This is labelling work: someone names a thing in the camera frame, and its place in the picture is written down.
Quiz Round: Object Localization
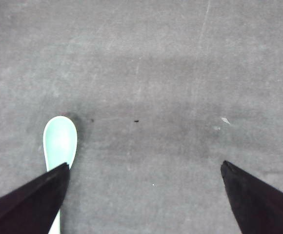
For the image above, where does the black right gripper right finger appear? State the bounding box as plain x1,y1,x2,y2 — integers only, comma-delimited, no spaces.
221,160,283,234

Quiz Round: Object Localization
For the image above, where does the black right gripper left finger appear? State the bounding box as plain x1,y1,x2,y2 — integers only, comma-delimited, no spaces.
0,163,70,234

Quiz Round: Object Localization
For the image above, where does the mint green plastic spoon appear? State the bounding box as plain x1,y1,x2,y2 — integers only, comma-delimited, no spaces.
42,116,78,234

